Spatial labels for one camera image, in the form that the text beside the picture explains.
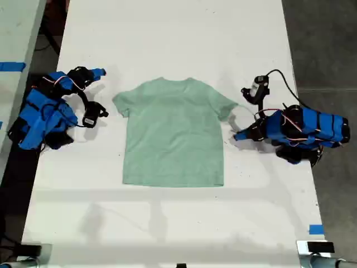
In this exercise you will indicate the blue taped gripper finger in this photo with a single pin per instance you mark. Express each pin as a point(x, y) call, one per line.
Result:
point(246, 137)
point(245, 132)
point(95, 77)
point(100, 71)

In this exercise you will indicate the small black box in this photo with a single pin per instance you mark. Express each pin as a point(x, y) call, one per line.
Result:
point(320, 247)
point(30, 249)

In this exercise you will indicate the grey side table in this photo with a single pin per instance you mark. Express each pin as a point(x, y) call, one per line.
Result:
point(16, 33)

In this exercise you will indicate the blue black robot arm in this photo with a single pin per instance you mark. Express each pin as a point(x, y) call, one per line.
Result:
point(312, 128)
point(47, 117)

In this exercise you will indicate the metal table bracket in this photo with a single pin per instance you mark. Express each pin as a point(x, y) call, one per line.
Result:
point(46, 255)
point(302, 255)

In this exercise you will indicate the pale green T-shirt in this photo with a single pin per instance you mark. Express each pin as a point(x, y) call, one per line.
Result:
point(173, 134)

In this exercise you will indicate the short blue tape strip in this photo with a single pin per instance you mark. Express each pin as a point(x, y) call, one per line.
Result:
point(316, 229)

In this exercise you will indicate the long blue tape strip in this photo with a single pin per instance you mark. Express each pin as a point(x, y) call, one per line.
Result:
point(11, 66)

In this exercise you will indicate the black camera stalk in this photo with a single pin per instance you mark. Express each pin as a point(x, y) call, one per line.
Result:
point(261, 103)
point(83, 97)

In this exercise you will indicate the black and white camera box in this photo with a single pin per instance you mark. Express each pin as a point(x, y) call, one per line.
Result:
point(259, 85)

